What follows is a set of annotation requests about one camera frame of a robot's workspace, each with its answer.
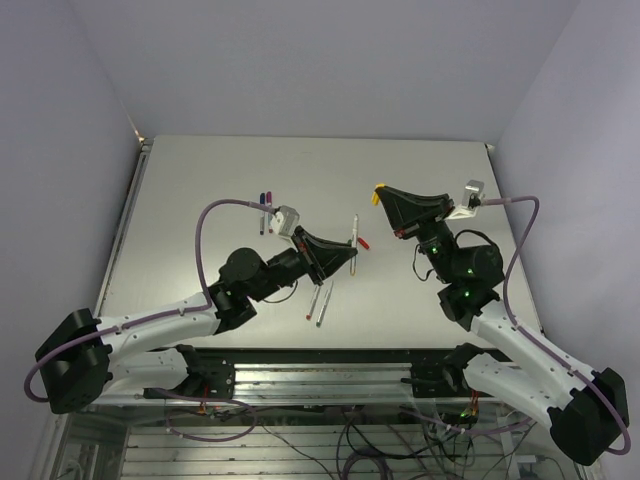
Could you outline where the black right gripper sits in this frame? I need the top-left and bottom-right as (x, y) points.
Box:
(377, 185), (458, 284)

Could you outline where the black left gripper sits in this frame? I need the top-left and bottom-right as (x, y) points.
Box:
(249, 224), (356, 301)

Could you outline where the yellow pen cap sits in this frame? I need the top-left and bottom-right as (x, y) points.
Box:
(371, 183), (385, 206)

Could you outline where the white pen yellow end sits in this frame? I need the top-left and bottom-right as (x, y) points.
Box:
(349, 214), (359, 277)

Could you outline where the red pen cap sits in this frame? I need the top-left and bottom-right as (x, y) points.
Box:
(357, 237), (370, 250)

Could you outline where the white pen red end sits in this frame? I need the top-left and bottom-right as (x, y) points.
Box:
(305, 285), (322, 321)

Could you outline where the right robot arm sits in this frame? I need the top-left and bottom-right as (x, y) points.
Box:
(372, 182), (632, 466)

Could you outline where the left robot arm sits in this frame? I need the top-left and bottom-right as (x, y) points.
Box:
(25, 227), (357, 414)

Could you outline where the white pen green end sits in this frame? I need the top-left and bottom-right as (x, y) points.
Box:
(315, 281), (334, 328)

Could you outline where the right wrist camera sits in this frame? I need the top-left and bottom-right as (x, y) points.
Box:
(447, 180), (485, 220)

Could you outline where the aluminium frame rail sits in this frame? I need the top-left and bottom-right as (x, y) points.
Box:
(54, 362), (551, 407)

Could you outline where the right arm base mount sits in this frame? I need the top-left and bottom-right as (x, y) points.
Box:
(400, 343), (487, 399)

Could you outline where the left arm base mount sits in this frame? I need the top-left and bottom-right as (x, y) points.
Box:
(143, 345), (236, 399)

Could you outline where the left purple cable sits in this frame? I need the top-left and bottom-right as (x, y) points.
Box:
(23, 198), (279, 404)

